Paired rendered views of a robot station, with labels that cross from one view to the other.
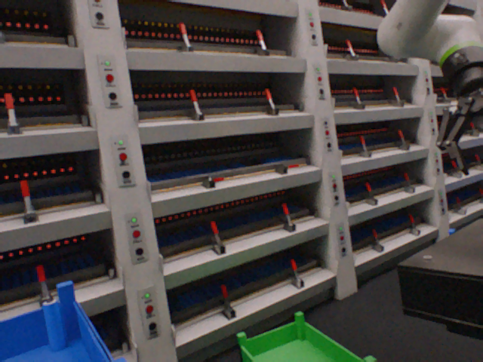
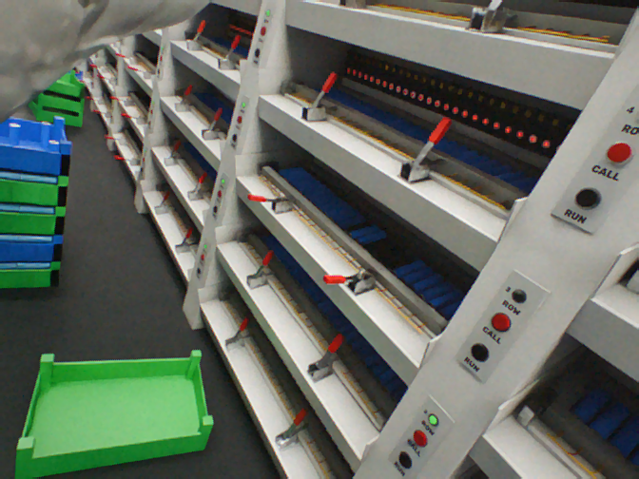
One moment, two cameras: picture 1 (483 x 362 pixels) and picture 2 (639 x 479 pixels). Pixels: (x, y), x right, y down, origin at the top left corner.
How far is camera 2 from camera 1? 1.15 m
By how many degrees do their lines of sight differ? 78
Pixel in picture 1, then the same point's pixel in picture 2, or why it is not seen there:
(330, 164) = (451, 392)
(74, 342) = (52, 171)
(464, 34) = not seen: outside the picture
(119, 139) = (244, 101)
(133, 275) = (208, 223)
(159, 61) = (307, 17)
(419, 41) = not seen: outside the picture
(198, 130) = (296, 131)
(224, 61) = (376, 29)
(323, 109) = (547, 257)
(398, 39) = not seen: outside the picture
